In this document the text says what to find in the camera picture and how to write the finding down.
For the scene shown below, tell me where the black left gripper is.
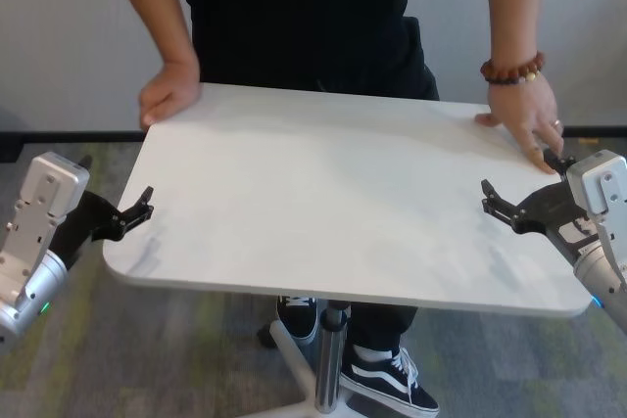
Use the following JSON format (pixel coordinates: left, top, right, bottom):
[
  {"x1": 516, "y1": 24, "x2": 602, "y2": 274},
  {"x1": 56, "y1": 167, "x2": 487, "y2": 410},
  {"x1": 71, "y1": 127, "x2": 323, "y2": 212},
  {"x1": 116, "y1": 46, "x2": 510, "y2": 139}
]
[{"x1": 48, "y1": 155, "x2": 156, "y2": 270}]

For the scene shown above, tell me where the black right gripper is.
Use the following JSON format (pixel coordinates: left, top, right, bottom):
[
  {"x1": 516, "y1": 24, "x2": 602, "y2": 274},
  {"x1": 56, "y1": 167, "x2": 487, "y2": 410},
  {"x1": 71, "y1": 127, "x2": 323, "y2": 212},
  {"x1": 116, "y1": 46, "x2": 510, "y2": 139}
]
[{"x1": 481, "y1": 147, "x2": 589, "y2": 238}]

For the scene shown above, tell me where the white rolling pedestal table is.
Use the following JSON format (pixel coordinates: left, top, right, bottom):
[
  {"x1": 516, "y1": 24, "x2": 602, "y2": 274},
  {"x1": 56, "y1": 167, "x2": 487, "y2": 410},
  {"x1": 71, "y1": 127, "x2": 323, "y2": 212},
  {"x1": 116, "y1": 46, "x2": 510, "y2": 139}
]
[{"x1": 101, "y1": 82, "x2": 594, "y2": 418}]

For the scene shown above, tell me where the person's left forearm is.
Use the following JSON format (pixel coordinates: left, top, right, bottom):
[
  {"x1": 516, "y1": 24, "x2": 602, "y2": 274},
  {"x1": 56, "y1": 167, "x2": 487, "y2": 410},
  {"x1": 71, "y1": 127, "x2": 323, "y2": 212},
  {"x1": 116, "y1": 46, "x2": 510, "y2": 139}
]
[{"x1": 477, "y1": 0, "x2": 543, "y2": 67}]

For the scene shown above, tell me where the person's right forearm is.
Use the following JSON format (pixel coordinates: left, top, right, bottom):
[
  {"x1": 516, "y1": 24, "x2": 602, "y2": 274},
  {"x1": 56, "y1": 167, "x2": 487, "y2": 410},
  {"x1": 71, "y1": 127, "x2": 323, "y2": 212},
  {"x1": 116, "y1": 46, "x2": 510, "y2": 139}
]
[{"x1": 102, "y1": 0, "x2": 200, "y2": 70}]

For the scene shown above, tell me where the person's left hand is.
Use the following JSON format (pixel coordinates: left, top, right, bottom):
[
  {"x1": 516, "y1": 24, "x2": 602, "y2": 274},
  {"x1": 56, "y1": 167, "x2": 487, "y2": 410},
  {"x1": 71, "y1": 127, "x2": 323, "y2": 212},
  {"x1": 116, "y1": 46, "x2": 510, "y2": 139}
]
[{"x1": 475, "y1": 75, "x2": 565, "y2": 175}]

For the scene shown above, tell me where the person's right hand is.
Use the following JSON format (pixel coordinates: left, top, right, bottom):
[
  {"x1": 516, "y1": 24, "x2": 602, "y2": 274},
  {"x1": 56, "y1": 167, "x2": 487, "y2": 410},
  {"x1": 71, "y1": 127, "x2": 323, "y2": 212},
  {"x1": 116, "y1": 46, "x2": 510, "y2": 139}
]
[{"x1": 139, "y1": 63, "x2": 201, "y2": 129}]

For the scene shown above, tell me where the small black box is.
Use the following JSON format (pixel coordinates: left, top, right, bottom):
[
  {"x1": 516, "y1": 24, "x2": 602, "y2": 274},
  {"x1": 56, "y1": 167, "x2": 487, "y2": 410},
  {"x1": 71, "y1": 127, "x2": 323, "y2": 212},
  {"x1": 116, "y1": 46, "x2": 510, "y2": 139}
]
[{"x1": 0, "y1": 133, "x2": 24, "y2": 163}]

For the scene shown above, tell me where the person's right black sneaker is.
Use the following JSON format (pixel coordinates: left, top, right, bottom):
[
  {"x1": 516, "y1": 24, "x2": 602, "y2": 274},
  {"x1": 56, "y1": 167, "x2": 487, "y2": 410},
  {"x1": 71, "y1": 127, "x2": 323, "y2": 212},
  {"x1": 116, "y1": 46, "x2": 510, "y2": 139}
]
[{"x1": 276, "y1": 294, "x2": 319, "y2": 346}]

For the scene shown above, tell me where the person's black sneaker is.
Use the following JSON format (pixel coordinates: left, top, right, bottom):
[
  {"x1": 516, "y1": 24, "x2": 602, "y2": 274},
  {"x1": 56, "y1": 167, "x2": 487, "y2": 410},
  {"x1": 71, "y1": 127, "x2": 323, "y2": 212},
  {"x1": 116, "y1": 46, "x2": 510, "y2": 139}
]
[
  {"x1": 340, "y1": 347, "x2": 441, "y2": 414},
  {"x1": 276, "y1": 294, "x2": 319, "y2": 346}
]

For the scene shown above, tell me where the white sock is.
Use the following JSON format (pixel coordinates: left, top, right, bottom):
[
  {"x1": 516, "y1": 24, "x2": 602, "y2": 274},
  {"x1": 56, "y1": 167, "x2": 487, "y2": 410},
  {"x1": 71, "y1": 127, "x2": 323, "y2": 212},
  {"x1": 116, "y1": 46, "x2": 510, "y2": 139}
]
[{"x1": 353, "y1": 344, "x2": 393, "y2": 363}]

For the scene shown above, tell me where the person's left black sneaker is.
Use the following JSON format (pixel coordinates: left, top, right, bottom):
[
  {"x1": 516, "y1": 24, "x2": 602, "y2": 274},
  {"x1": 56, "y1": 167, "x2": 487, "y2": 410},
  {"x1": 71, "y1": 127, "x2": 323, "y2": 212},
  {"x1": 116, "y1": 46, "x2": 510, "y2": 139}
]
[{"x1": 340, "y1": 347, "x2": 441, "y2": 414}]

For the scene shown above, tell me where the dark blue bead bracelet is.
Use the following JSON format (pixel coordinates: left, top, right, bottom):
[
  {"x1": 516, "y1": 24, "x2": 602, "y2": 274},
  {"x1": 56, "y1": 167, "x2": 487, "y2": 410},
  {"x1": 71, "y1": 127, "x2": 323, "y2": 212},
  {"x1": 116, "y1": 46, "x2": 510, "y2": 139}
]
[{"x1": 485, "y1": 69, "x2": 543, "y2": 87}]

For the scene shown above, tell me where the brown wooden bead bracelet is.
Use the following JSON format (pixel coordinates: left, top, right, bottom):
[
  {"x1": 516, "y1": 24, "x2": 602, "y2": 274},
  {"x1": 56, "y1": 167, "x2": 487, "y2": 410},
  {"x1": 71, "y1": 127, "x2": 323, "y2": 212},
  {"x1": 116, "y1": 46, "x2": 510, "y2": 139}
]
[{"x1": 479, "y1": 50, "x2": 546, "y2": 81}]

